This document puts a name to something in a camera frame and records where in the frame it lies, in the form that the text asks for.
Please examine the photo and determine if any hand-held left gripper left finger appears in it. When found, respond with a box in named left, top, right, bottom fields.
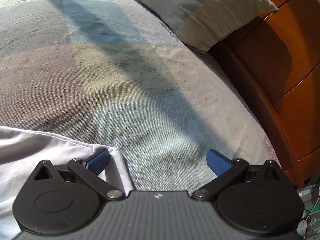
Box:
left=34, top=148, right=125, bottom=202

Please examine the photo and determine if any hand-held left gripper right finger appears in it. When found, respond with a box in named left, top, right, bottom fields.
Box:
left=191, top=149, right=290, bottom=202

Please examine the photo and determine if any white printed t-shirt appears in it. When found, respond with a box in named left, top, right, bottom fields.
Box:
left=0, top=126, right=133, bottom=240

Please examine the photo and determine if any bed with striped sheet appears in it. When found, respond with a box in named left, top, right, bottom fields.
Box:
left=0, top=0, right=280, bottom=193

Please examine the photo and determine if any small white box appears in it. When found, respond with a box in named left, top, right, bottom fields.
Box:
left=301, top=186, right=314, bottom=200

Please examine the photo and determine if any wooden bed headboard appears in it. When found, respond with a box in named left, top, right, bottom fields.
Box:
left=209, top=0, right=320, bottom=188

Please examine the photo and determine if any beige printed pillow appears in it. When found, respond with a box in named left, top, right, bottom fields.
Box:
left=114, top=0, right=279, bottom=52

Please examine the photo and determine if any thin white cable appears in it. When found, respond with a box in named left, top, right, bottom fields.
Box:
left=307, top=184, right=320, bottom=222

